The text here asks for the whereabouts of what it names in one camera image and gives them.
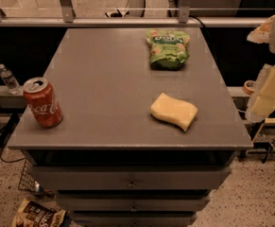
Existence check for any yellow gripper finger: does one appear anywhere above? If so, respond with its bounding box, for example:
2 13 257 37
249 64 275 117

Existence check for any yellow sponge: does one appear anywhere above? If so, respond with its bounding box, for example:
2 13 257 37
150 93 198 131

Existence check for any green rice chip bag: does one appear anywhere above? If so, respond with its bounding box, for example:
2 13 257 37
146 29 190 71

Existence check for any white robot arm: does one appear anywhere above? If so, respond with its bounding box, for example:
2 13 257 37
246 15 275 122

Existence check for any brown snack bag on floor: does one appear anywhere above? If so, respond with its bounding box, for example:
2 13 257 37
10 199 66 227

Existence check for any roll of tape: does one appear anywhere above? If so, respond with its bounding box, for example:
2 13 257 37
242 80 256 95

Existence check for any grey drawer cabinet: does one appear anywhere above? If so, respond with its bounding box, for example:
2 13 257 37
9 28 251 227

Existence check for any red Coca-Cola can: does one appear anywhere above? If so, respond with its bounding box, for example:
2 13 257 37
24 78 63 128

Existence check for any clear plastic water bottle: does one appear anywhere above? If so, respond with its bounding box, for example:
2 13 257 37
0 64 21 95

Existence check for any yellow stand frame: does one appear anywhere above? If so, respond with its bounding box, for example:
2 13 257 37
249 116 275 144

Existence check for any wire mesh basket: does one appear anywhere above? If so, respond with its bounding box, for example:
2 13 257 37
18 161 39 192

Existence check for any metal railing frame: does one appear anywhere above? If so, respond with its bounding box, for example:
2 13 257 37
0 0 275 27

